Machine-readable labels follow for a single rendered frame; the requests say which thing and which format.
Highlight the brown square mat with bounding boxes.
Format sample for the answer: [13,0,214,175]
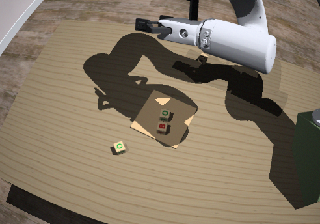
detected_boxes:
[131,90,197,149]

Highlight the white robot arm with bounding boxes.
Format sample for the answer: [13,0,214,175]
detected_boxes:
[200,0,276,74]

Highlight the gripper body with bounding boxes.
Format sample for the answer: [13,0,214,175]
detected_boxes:
[157,18,207,50]

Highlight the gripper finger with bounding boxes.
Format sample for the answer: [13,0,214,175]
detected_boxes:
[135,18,172,34]
[159,15,173,20]

